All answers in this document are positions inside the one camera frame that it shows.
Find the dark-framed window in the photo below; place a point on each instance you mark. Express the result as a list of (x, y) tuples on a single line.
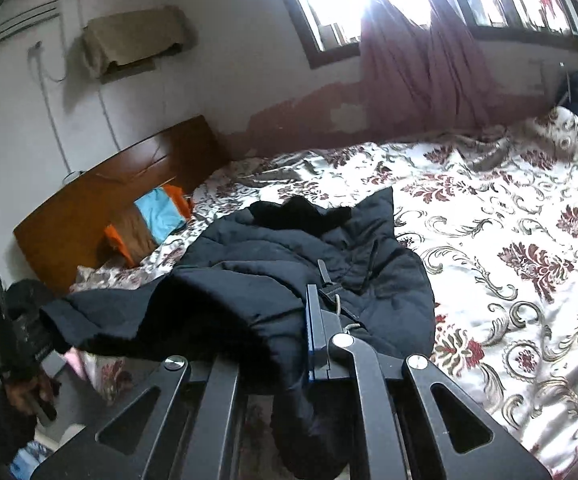
[(329, 10)]

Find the wooden headboard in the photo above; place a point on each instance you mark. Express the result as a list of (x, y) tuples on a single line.
[(94, 210)]

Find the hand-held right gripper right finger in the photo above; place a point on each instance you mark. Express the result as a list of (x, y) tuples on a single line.
[(311, 350)]

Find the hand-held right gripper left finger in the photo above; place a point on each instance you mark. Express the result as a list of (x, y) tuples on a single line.
[(219, 385)]

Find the floral satin quilt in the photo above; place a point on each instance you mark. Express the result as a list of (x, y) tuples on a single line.
[(494, 210)]

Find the orange brown blue pillow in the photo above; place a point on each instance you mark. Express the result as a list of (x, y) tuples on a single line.
[(159, 212)]

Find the white louvered wall unit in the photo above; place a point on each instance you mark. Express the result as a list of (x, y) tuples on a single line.
[(14, 27)]

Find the cloth-covered air conditioner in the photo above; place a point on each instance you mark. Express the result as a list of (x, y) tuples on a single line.
[(134, 35)]

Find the white wall pipe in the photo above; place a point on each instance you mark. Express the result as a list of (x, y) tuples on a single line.
[(108, 115), (51, 110)]

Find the person's left hand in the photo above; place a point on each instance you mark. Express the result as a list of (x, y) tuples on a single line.
[(34, 395)]

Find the dark navy padded jacket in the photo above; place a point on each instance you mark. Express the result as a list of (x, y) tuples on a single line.
[(244, 280)]

